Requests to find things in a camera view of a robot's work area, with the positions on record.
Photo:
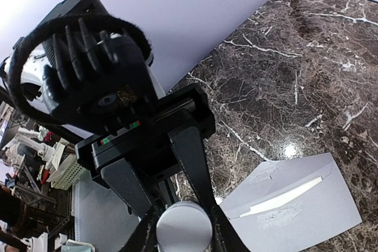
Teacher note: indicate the grey paper envelope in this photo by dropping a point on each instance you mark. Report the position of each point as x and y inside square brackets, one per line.
[323, 212]

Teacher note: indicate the white slotted cable duct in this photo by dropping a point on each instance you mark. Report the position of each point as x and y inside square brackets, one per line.
[76, 211]

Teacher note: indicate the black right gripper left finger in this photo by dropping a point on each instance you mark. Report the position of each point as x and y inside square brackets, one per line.
[144, 239]

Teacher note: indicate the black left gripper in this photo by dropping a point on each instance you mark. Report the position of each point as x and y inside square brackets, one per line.
[145, 151]

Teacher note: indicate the small white-capped glue bottle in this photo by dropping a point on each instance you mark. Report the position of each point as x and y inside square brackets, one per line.
[184, 227]

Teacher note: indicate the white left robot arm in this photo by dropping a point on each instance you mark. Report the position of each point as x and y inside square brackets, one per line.
[25, 85]

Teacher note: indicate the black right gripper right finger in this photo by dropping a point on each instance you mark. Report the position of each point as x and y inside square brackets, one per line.
[225, 238]

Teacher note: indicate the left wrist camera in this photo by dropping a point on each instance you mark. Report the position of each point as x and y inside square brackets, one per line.
[100, 80]

